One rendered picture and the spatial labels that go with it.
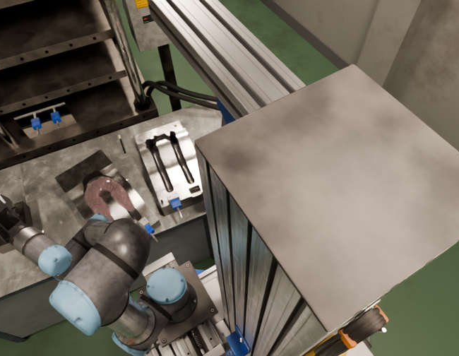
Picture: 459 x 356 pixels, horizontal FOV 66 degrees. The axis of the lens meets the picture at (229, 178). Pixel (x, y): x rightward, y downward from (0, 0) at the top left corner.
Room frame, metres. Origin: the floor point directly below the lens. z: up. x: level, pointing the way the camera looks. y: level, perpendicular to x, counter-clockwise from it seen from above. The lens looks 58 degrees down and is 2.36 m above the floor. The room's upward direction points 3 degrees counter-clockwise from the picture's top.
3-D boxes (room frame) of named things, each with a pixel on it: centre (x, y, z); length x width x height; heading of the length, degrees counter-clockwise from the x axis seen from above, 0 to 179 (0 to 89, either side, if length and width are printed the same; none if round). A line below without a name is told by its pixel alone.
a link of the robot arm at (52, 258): (0.36, 0.50, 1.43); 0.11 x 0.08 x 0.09; 55
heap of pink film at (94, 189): (0.85, 0.59, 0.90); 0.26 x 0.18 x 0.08; 39
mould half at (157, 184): (1.06, 0.29, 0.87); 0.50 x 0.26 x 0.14; 22
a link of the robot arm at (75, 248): (0.38, 0.50, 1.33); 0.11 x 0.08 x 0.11; 145
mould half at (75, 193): (0.85, 0.60, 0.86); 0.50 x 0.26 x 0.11; 39
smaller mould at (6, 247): (0.74, 1.04, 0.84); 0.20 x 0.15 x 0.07; 22
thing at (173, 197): (0.78, 0.25, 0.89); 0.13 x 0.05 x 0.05; 22
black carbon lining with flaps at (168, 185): (1.04, 0.30, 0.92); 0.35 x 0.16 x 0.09; 22
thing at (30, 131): (1.60, 1.10, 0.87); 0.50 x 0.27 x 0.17; 22
